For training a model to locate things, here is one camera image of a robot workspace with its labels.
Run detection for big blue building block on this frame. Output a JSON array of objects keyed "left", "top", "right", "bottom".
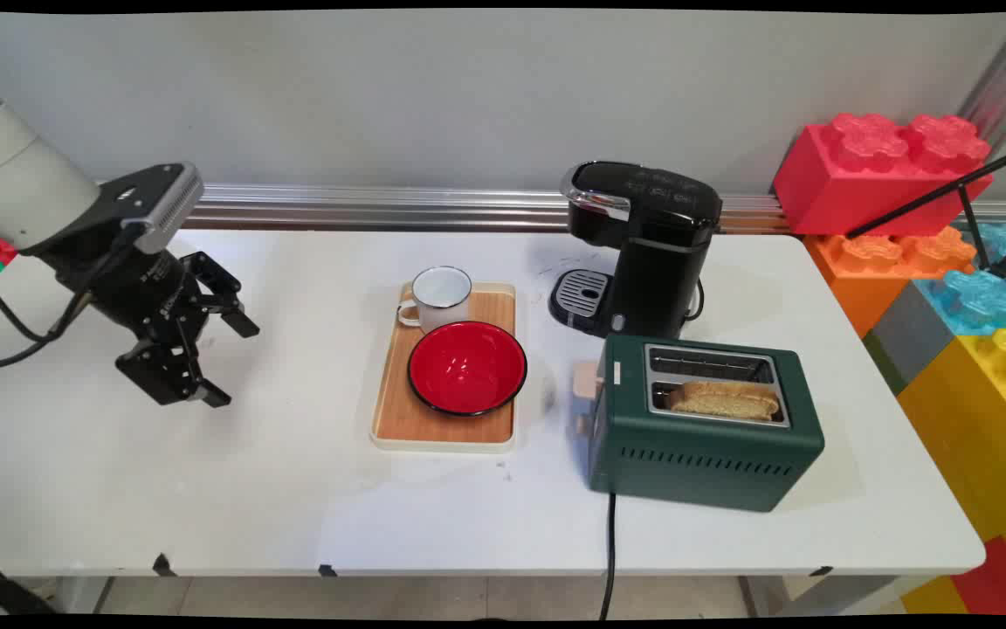
[{"left": 913, "top": 222, "right": 1006, "bottom": 338}]

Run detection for black floor cables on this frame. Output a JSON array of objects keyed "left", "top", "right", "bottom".
[{"left": 0, "top": 549, "right": 56, "bottom": 616}]

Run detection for wooden tray with cream rim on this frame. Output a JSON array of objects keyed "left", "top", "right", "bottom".
[{"left": 369, "top": 280, "right": 520, "bottom": 453}]

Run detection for green two-slot toaster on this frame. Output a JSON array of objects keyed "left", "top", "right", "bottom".
[{"left": 572, "top": 334, "right": 826, "bottom": 514}]

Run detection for big grey building block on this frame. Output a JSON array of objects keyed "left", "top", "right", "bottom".
[{"left": 869, "top": 280, "right": 960, "bottom": 387}]

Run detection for black coffee machine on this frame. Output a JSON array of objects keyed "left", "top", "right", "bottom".
[{"left": 548, "top": 160, "right": 723, "bottom": 341}]

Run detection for red enamel bowl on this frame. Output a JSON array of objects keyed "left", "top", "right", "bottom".
[{"left": 406, "top": 320, "right": 529, "bottom": 418}]

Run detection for big red building block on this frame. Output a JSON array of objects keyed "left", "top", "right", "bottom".
[{"left": 771, "top": 113, "right": 994, "bottom": 238}]

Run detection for big orange building block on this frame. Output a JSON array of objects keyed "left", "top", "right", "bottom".
[{"left": 803, "top": 225, "right": 977, "bottom": 339}]

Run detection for black tripod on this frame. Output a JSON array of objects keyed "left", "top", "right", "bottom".
[{"left": 844, "top": 140, "right": 1006, "bottom": 287}]

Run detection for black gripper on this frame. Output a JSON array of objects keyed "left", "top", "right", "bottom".
[{"left": 56, "top": 247, "right": 261, "bottom": 409}]

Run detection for toasted bread slice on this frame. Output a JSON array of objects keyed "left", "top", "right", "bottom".
[{"left": 664, "top": 380, "right": 782, "bottom": 423}]

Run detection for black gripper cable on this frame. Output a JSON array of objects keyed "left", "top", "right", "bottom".
[{"left": 0, "top": 225, "right": 139, "bottom": 370}]

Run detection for big yellow building block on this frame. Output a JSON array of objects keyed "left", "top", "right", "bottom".
[{"left": 895, "top": 327, "right": 1006, "bottom": 588}]

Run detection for white enamel mug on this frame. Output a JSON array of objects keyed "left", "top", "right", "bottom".
[{"left": 396, "top": 266, "right": 474, "bottom": 334}]

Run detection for black silver wrist camera box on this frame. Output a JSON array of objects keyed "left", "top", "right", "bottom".
[{"left": 21, "top": 162, "right": 206, "bottom": 257}]

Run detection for black toaster power cord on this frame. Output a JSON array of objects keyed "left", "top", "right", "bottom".
[{"left": 598, "top": 493, "right": 618, "bottom": 621}]

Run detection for aluminium upright profile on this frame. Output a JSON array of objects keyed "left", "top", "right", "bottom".
[{"left": 955, "top": 12, "right": 1006, "bottom": 151}]

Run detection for aluminium rail along wall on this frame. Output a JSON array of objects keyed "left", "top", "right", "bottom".
[{"left": 94, "top": 183, "right": 1006, "bottom": 236}]

